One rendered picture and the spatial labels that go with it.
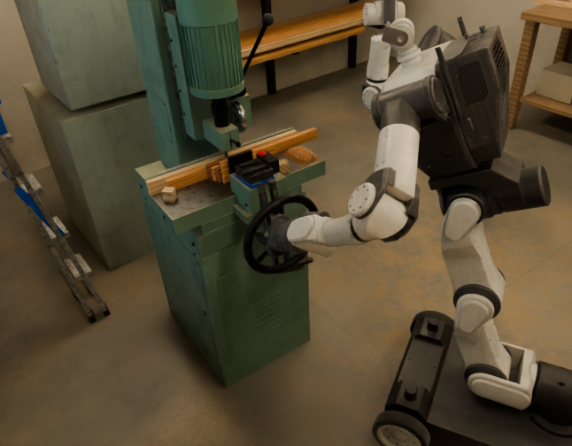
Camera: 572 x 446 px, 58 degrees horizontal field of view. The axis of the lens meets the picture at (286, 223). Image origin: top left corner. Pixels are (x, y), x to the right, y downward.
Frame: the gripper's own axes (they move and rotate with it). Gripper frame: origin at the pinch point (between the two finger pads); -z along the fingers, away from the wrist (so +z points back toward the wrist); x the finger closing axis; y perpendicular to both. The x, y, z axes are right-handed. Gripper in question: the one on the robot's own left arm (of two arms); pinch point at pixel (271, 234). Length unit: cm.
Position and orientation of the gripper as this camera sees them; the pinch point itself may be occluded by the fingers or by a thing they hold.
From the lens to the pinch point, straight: 151.2
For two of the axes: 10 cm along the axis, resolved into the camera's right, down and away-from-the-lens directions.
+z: 4.6, 0.0, -8.9
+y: -8.6, -2.3, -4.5
